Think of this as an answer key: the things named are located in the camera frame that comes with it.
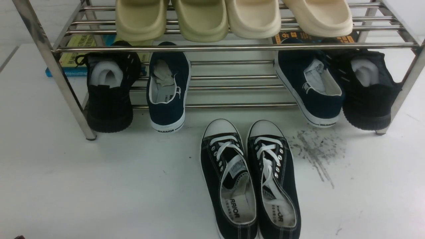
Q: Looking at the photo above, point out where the olive green slipper right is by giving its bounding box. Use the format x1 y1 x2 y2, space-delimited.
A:
171 0 229 42

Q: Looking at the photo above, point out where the yellow and blue book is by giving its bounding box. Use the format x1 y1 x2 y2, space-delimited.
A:
45 34 154 77

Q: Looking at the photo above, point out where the navy slip-on shoe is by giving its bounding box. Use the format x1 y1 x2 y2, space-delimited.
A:
146 51 191 133
273 50 345 128

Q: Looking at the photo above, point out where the cream slipper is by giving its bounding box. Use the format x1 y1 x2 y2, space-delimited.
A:
225 0 282 39
283 0 354 38

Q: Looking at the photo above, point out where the olive green slipper left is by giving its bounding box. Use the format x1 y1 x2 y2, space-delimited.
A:
115 0 169 42

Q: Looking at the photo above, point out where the olive green slipper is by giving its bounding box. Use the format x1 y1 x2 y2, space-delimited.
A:
171 0 229 42
115 0 169 42

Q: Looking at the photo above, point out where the black lace-up canvas sneaker right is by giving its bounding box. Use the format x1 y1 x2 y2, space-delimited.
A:
246 120 301 239

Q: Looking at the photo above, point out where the cream slipper left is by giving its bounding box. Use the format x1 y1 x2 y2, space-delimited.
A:
225 0 282 39

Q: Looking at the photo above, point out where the black knit sneaker left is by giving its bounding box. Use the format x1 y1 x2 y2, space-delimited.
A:
75 51 141 133

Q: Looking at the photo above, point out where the black lace-up canvas sneaker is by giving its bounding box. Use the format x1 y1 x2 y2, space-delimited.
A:
200 119 258 239
246 120 301 239

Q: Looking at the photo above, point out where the black lace-up canvas sneaker left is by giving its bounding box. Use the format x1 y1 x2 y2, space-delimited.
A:
200 119 258 239

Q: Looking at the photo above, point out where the black knit sneaker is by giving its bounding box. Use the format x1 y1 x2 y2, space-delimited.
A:
75 51 141 133
324 48 402 131

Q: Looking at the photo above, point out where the stainless steel shoe rack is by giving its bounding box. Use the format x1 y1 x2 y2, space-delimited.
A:
13 0 424 141

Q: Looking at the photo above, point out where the black knit sneaker right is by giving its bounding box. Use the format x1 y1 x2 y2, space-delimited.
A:
324 48 402 131

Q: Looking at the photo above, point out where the black and orange book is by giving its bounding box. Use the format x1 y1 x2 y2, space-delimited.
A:
269 31 359 44

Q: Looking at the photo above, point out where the cream slipper right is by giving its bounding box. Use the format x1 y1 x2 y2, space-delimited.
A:
283 0 354 38

